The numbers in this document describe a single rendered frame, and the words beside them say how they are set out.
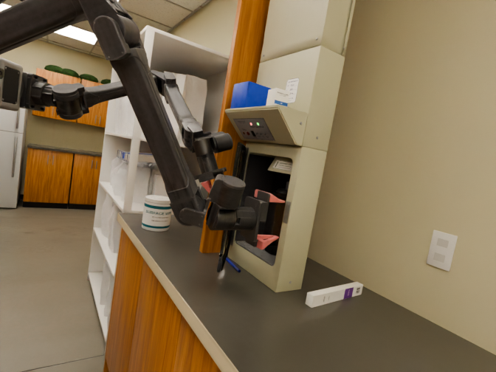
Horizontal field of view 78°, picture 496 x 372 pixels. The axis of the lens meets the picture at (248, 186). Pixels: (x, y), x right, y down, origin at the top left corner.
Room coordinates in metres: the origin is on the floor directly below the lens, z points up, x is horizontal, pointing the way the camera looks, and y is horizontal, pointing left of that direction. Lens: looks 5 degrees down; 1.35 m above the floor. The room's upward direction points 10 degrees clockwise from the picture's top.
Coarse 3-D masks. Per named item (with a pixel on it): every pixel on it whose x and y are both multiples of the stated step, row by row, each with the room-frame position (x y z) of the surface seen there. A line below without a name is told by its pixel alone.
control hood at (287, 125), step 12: (228, 108) 1.12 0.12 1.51; (240, 108) 1.04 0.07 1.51; (252, 108) 0.98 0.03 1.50; (264, 108) 0.93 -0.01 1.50; (276, 108) 0.88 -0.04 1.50; (288, 108) 0.89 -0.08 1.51; (276, 120) 0.92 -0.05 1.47; (288, 120) 0.90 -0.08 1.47; (300, 120) 0.92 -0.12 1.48; (240, 132) 1.15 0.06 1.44; (276, 132) 0.96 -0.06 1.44; (288, 132) 0.91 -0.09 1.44; (300, 132) 0.93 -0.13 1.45; (288, 144) 0.96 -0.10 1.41; (300, 144) 0.93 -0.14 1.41
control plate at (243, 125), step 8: (240, 120) 1.09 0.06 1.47; (248, 120) 1.04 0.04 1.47; (256, 120) 1.00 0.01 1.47; (264, 120) 0.97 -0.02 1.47; (240, 128) 1.13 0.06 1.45; (248, 128) 1.08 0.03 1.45; (256, 128) 1.04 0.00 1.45; (264, 128) 1.00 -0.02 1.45; (248, 136) 1.12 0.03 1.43; (256, 136) 1.07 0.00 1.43; (264, 136) 1.03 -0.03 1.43; (272, 136) 0.99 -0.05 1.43
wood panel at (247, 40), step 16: (240, 0) 1.20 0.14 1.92; (256, 0) 1.23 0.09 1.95; (240, 16) 1.20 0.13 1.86; (256, 16) 1.23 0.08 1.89; (240, 32) 1.20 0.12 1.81; (256, 32) 1.24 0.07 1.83; (240, 48) 1.21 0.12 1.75; (256, 48) 1.25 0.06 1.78; (240, 64) 1.21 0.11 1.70; (256, 64) 1.25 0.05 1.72; (240, 80) 1.22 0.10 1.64; (256, 80) 1.26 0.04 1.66; (224, 96) 1.21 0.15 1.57; (224, 112) 1.19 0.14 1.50; (224, 128) 1.20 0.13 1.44; (224, 160) 1.21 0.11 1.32; (208, 208) 1.20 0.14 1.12; (208, 240) 1.20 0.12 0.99
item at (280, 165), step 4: (276, 156) 1.09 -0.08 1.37; (280, 156) 1.07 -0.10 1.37; (276, 160) 1.07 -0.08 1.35; (280, 160) 1.06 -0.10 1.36; (284, 160) 1.05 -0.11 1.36; (288, 160) 1.04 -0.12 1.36; (272, 164) 1.08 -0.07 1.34; (276, 164) 1.06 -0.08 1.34; (280, 164) 1.05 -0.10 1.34; (284, 164) 1.04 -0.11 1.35; (288, 164) 1.04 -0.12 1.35; (268, 168) 1.10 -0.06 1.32; (272, 168) 1.06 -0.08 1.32; (276, 168) 1.05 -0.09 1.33; (280, 168) 1.04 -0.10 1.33; (284, 168) 1.03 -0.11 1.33; (288, 168) 1.03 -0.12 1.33; (280, 172) 1.03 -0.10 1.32; (284, 172) 1.03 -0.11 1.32; (288, 172) 1.02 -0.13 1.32
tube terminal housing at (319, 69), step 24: (312, 48) 0.96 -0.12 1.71; (264, 72) 1.16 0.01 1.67; (288, 72) 1.04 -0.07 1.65; (312, 72) 0.95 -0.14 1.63; (336, 72) 0.98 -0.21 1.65; (312, 96) 0.94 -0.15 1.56; (336, 96) 0.99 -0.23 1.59; (312, 120) 0.95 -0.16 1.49; (264, 144) 1.10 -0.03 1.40; (312, 144) 0.96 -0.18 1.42; (312, 168) 0.97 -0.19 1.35; (288, 192) 0.96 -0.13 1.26; (312, 192) 0.98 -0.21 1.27; (312, 216) 0.99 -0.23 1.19; (288, 240) 0.94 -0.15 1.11; (240, 264) 1.12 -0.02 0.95; (264, 264) 1.00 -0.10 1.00; (288, 264) 0.95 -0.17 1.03; (288, 288) 0.96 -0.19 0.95
